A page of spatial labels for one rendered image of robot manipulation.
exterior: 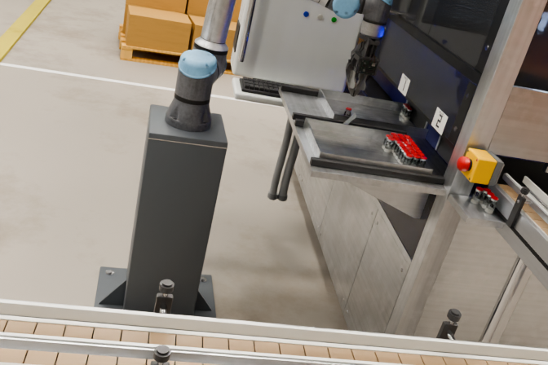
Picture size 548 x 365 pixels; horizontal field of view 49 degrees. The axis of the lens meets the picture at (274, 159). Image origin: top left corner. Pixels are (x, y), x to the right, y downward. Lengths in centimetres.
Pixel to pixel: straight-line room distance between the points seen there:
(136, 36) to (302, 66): 275
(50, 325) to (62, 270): 165
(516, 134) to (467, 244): 36
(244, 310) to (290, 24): 118
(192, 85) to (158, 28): 325
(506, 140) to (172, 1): 409
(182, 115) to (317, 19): 85
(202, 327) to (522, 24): 112
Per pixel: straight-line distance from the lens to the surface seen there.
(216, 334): 92
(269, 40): 251
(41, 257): 263
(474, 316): 206
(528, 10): 164
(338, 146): 182
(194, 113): 191
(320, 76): 259
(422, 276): 189
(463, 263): 191
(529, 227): 162
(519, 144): 177
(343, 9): 177
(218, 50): 199
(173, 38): 515
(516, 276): 172
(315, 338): 92
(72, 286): 248
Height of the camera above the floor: 154
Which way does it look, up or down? 24 degrees down
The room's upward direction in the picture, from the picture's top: 14 degrees clockwise
